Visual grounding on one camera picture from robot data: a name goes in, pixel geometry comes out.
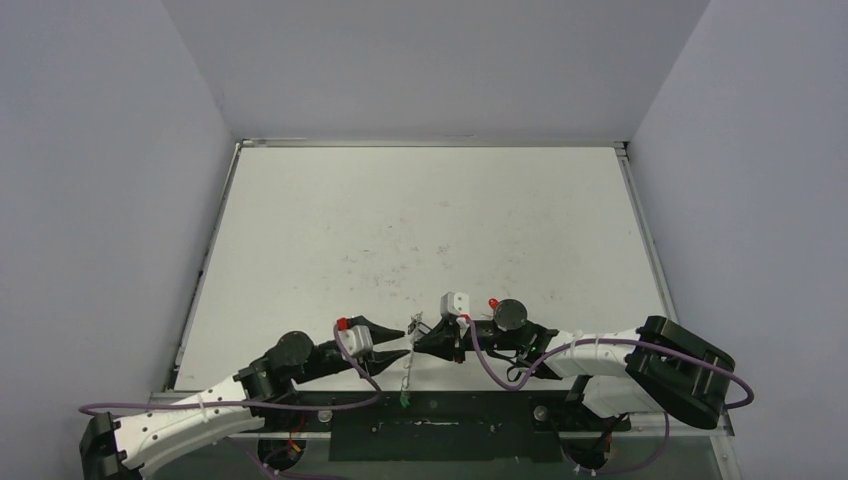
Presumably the metal key holder ring plate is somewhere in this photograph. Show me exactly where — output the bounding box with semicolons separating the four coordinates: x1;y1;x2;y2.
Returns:
400;311;423;397

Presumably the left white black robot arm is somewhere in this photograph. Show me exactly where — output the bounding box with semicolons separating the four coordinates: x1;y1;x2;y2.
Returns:
78;316;409;479

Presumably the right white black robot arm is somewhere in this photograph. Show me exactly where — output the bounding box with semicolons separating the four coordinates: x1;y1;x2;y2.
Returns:
412;292;753;430

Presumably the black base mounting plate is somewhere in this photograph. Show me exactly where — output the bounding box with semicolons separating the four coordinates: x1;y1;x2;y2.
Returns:
256;390;631;470

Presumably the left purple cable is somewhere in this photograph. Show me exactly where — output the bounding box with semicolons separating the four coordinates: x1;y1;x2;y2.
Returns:
78;324;384;480

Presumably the purple cable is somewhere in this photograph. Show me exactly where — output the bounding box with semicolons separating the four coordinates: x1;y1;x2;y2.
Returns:
78;324;384;480
463;316;755;477

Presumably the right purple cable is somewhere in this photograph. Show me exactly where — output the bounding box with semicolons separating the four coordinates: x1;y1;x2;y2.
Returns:
463;316;755;477

